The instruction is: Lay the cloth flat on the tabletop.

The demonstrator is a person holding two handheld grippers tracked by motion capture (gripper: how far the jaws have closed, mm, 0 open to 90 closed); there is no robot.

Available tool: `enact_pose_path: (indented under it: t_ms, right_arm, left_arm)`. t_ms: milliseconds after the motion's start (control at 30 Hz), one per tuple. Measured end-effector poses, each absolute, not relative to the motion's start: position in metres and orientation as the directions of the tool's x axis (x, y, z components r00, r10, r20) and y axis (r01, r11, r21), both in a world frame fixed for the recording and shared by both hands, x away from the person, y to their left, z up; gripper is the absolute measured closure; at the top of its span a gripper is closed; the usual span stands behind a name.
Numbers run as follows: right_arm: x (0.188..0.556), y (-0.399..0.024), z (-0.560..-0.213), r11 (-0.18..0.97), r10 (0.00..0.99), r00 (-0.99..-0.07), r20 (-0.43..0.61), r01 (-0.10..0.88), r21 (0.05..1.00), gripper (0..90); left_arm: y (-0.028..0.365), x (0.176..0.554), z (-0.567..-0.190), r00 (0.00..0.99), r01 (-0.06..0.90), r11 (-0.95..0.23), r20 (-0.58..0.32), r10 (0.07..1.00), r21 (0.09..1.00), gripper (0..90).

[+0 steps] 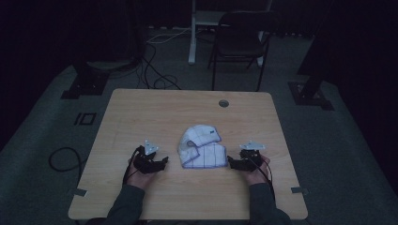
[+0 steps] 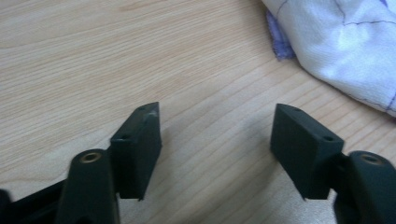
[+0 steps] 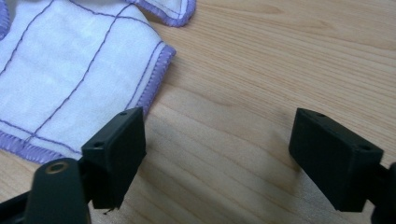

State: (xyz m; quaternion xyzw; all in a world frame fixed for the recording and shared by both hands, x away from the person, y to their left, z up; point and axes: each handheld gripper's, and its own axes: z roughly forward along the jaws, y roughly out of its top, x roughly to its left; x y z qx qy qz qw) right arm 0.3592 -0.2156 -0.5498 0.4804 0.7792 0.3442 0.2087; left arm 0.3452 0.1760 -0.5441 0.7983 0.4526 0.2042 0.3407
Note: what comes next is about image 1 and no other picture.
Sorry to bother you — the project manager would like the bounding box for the round grey stand base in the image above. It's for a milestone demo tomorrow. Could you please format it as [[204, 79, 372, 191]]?
[[86, 59, 141, 72]]

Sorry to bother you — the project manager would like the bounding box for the left hand-held gripper cable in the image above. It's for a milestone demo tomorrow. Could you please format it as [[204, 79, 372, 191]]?
[[122, 145, 142, 186]]

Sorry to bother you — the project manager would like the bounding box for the hand-held gripper cable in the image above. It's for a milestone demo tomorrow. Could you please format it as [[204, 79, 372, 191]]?
[[122, 145, 142, 186], [249, 155, 277, 202]]

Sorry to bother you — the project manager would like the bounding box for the black tangled floor cable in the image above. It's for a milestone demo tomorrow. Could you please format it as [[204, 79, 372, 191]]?
[[136, 42, 183, 91]]

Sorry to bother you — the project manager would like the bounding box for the white floor cable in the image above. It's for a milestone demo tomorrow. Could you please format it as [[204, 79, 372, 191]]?
[[145, 27, 192, 45]]

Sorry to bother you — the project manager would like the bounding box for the white cloth with blue grid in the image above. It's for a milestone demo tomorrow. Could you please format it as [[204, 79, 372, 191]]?
[[176, 124, 229, 170]]

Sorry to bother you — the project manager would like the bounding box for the black stand with flat base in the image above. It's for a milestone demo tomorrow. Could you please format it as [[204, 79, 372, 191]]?
[[60, 59, 111, 100], [287, 0, 335, 112]]

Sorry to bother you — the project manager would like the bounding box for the black looped floor cable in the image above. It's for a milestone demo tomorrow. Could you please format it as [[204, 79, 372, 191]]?
[[48, 146, 89, 186]]

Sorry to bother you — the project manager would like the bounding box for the person's right hand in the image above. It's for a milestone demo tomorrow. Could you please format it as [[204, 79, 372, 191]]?
[[241, 155, 272, 187]]

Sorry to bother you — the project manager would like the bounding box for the person's left hand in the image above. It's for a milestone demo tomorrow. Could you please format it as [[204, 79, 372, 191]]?
[[126, 161, 158, 190]]

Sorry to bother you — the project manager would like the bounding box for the black folding chair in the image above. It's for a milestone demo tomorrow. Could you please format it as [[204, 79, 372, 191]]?
[[207, 10, 282, 93]]

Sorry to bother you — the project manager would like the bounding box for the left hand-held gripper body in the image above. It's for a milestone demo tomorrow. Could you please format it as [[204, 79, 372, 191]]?
[[132, 140, 164, 175]]

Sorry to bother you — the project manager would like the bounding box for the right hand-held gripper cable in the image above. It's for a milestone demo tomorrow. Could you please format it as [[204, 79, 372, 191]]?
[[249, 155, 277, 202]]

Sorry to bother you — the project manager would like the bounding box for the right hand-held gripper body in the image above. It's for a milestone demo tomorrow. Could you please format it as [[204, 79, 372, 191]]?
[[237, 140, 267, 173]]

